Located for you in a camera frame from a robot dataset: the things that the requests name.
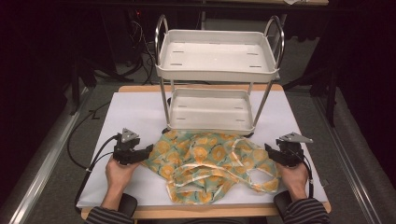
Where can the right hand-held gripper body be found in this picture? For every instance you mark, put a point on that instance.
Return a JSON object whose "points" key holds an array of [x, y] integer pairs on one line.
{"points": [[289, 154]]}

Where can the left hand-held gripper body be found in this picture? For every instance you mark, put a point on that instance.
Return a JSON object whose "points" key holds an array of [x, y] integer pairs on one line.
{"points": [[125, 152]]}

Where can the fruit print cloth bag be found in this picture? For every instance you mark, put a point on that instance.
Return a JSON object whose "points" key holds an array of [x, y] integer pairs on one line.
{"points": [[202, 161]]}

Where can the person's left hand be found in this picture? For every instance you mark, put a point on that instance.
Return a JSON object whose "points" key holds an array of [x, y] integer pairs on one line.
{"points": [[119, 175]]}

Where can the person's right hand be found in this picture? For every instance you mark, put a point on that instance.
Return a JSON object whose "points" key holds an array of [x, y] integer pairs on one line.
{"points": [[295, 179]]}

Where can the white table sheet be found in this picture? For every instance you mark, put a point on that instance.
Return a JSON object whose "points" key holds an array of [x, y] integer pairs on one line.
{"points": [[137, 112]]}

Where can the black armrest pad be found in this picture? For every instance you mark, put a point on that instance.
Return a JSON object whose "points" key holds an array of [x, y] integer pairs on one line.
{"points": [[281, 202], [129, 203]]}

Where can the black stand legs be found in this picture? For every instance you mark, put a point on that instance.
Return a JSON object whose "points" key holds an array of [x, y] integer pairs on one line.
{"points": [[330, 90], [84, 77]]}

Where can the white two-tier rack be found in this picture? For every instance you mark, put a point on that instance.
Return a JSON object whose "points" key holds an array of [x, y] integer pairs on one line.
{"points": [[214, 53]]}

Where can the metal floor rail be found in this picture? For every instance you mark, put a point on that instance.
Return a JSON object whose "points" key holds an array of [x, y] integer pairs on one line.
{"points": [[348, 161], [46, 161]]}

